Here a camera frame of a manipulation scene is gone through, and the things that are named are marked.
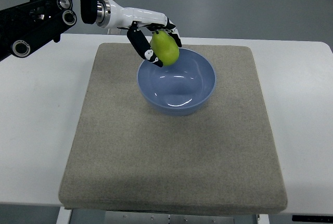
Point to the white table frame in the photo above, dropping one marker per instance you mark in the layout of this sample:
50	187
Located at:
128	217

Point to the blue bowl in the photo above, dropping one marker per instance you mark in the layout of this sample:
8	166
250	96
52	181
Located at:
179	89

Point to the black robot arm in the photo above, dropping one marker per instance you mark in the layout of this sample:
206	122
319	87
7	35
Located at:
27	27

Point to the green pear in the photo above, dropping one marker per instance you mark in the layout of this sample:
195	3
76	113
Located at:
164	47

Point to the lower metal floor plate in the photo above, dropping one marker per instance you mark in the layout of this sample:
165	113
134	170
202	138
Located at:
114	31

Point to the grey felt mat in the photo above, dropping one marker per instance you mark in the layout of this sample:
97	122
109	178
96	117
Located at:
220	160

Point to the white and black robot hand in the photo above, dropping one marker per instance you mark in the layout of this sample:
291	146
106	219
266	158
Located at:
140	25

